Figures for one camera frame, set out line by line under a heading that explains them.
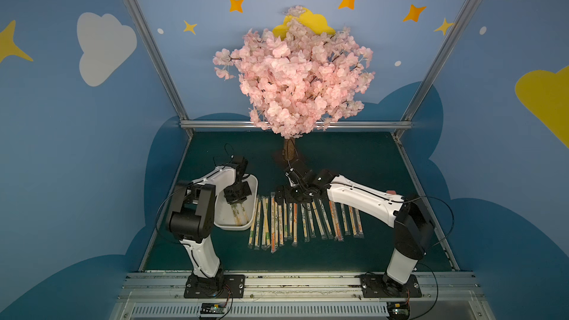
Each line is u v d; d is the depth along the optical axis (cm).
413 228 46
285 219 91
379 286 73
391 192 96
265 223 88
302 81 72
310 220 90
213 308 72
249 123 73
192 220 49
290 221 90
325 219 91
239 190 82
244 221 88
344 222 90
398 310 73
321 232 86
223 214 91
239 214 92
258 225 88
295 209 93
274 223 88
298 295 73
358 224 89
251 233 86
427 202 101
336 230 88
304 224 89
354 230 88
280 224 88
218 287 67
